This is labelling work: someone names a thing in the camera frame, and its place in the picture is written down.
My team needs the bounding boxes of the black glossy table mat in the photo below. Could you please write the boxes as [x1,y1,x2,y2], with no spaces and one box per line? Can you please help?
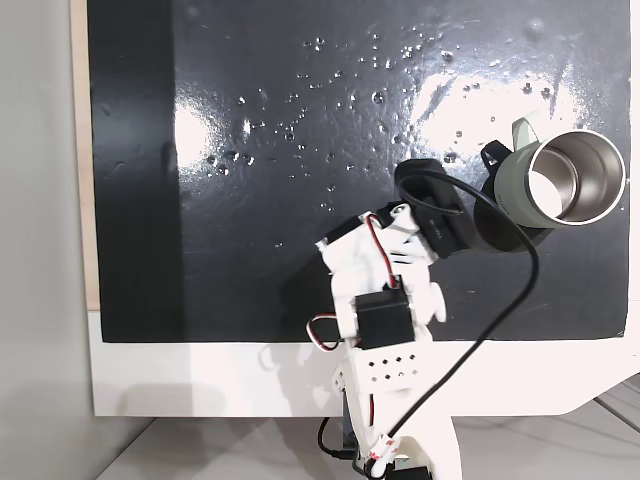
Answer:
[85,0,632,345]

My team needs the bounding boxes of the green steel-lined mug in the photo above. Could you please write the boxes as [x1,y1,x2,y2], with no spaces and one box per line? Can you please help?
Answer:
[492,113,628,229]

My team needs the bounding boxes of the white table board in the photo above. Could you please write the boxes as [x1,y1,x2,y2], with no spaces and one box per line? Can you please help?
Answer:
[85,309,640,419]

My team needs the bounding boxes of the light wooden board strip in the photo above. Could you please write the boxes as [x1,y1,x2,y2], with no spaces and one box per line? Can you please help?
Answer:
[69,0,101,312]

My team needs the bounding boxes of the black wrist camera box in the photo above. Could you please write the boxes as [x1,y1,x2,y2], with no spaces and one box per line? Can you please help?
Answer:
[393,158,474,260]

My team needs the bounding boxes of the red white servo wire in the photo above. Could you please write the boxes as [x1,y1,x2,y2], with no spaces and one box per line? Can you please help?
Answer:
[305,312,351,352]

